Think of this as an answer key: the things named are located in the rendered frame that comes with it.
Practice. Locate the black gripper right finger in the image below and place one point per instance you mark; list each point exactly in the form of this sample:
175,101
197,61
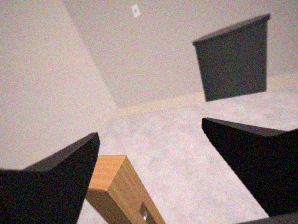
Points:
264,159

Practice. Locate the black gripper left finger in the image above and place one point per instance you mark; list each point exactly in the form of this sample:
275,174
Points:
52,190

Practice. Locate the wooden post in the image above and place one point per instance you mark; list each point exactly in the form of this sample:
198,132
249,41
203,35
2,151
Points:
118,194

